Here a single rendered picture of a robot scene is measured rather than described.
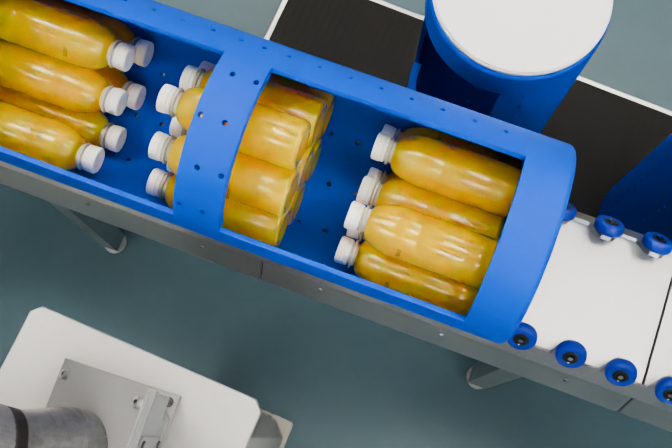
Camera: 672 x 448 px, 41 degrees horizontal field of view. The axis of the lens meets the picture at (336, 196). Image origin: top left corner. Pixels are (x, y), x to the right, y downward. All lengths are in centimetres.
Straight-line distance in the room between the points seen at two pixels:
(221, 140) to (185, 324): 125
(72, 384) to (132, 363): 9
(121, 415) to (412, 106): 51
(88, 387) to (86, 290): 132
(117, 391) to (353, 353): 132
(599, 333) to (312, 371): 103
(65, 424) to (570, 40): 89
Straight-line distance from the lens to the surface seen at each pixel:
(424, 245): 118
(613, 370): 138
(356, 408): 229
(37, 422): 102
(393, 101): 116
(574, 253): 144
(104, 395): 106
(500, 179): 122
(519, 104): 150
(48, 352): 120
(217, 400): 115
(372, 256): 123
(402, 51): 235
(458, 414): 231
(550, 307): 142
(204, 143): 114
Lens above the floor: 229
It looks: 75 degrees down
